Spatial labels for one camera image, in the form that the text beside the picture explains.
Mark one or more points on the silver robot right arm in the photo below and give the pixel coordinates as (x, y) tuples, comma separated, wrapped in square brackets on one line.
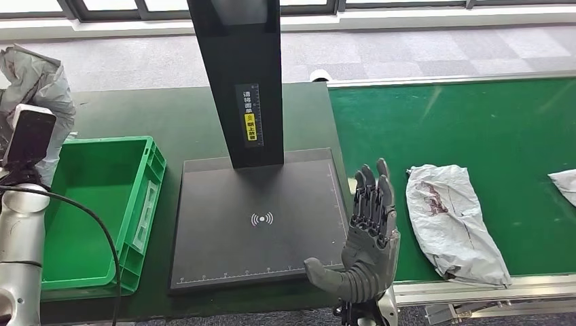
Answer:
[(389, 310)]

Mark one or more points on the green plastic crate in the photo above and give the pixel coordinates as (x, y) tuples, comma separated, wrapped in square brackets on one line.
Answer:
[(90, 216)]

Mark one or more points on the black yellow label sticker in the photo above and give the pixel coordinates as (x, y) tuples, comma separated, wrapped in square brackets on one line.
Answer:
[(249, 130)]

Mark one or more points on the black inbound scanner machine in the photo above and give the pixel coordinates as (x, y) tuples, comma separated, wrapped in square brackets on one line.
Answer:
[(252, 252)]

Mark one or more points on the grey plastic parcel bag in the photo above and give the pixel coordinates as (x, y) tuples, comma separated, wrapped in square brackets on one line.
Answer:
[(564, 184), (454, 234), (40, 81)]

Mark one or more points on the aluminium conveyor frame rail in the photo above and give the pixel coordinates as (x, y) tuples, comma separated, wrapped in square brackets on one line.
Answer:
[(540, 285), (450, 79)]

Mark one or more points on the green conveyor belt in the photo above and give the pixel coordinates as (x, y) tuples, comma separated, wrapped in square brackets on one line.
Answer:
[(472, 126)]

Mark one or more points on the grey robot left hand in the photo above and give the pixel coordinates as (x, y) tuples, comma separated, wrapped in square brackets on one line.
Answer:
[(3, 135)]

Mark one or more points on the white round roller cap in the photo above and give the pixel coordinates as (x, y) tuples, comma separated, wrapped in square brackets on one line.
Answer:
[(320, 75)]

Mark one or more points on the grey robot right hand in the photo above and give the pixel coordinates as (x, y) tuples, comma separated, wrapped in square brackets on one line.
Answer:
[(369, 252)]

